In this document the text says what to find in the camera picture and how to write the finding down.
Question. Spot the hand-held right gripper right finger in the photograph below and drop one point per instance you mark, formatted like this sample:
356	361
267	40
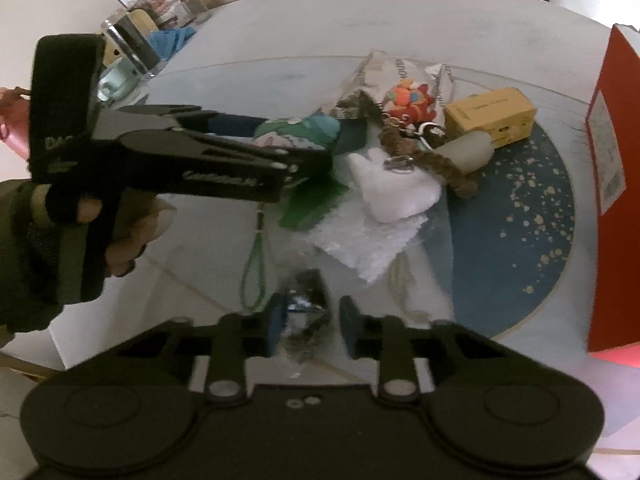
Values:
350	327

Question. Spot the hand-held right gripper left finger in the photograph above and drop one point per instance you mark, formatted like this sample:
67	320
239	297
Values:
276	322

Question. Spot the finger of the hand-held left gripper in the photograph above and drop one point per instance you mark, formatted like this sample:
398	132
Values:
150	116
225	175

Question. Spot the clear bag with dark item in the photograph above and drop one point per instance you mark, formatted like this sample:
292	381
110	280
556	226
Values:
305	300

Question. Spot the person's left hand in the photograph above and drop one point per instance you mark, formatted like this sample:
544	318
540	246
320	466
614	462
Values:
130	245

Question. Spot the pink bottle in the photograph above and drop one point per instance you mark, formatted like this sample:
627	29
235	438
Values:
15	130

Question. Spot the glass jar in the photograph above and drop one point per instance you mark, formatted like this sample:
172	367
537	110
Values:
132	40

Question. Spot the white bubble wrap sheet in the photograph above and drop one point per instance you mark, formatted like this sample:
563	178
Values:
360	250

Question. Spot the blue cloth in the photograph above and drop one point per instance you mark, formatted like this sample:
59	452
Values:
170	40

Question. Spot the green cloth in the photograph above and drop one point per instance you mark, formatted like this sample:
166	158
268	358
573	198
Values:
305	210

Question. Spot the white folded cloth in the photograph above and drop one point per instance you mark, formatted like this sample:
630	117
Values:
395	195

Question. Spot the printed plastic bag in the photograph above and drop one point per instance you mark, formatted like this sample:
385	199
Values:
375	75

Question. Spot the white cylinder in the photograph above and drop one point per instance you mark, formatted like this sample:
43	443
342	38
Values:
470	152

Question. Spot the yellow cardboard box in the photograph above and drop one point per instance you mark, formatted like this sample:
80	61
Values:
490	110

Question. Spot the red cardboard box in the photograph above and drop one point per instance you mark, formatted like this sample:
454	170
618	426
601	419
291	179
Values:
620	260

